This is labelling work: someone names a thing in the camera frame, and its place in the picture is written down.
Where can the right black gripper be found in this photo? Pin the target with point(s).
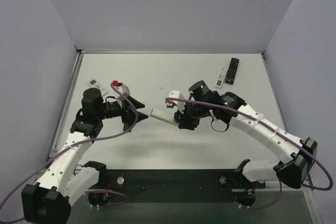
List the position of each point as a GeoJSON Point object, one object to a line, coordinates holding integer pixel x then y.
{"type": "Point", "coordinates": [182, 118]}

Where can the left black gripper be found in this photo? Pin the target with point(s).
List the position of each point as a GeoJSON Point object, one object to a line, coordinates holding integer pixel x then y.
{"type": "Point", "coordinates": [127, 114]}

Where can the long white slim remote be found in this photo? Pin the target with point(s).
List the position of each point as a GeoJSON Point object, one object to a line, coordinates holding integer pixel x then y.
{"type": "Point", "coordinates": [163, 116]}

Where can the black remote control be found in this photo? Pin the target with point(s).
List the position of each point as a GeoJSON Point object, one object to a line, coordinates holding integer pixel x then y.
{"type": "Point", "coordinates": [127, 130]}

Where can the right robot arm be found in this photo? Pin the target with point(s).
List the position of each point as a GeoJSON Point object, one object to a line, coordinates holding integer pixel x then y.
{"type": "Point", "coordinates": [294, 154]}

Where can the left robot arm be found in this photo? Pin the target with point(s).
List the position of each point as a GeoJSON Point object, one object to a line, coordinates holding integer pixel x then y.
{"type": "Point", "coordinates": [51, 197]}

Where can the white AC remote left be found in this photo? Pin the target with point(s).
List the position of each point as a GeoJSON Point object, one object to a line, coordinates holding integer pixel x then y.
{"type": "Point", "coordinates": [94, 83]}

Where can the black TV remote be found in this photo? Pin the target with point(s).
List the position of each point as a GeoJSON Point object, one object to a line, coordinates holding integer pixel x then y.
{"type": "Point", "coordinates": [231, 71]}

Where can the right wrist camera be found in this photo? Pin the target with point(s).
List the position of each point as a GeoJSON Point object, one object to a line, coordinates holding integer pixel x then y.
{"type": "Point", "coordinates": [172, 103]}

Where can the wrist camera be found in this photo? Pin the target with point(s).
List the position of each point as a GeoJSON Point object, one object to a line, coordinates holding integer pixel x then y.
{"type": "Point", "coordinates": [120, 90]}
{"type": "Point", "coordinates": [172, 103]}

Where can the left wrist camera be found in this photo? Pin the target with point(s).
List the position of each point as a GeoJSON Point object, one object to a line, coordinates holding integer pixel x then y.
{"type": "Point", "coordinates": [120, 90]}

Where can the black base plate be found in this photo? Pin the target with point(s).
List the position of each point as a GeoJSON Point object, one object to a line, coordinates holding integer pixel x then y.
{"type": "Point", "coordinates": [116, 186]}

